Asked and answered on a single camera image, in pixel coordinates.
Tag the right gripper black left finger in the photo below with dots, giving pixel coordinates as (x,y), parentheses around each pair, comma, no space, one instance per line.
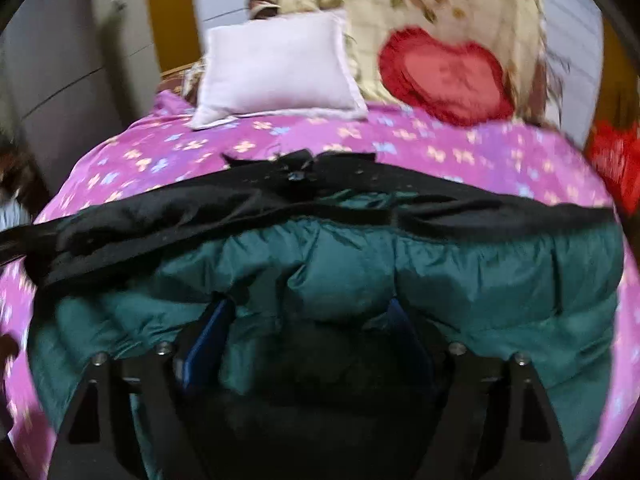
(155,412)

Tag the red heart-shaped cushion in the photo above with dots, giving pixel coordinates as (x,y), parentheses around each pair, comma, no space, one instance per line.
(460,84)

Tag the cream floral rose blanket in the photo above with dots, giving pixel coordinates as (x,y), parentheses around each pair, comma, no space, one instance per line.
(510,29)

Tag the pink floral bed sheet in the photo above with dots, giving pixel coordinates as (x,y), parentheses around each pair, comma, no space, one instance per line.
(161,149)

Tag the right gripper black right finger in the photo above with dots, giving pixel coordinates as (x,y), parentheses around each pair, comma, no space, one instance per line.
(488,418)

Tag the grey wardrobe cabinet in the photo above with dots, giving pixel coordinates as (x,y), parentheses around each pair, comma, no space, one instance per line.
(78,72)

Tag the dark green puffer jacket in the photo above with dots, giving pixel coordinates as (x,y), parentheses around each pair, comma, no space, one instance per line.
(311,249)

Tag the red shopping bag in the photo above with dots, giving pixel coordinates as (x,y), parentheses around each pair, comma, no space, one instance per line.
(614,154)

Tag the white square pillow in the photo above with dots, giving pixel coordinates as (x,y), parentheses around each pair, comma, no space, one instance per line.
(293,65)

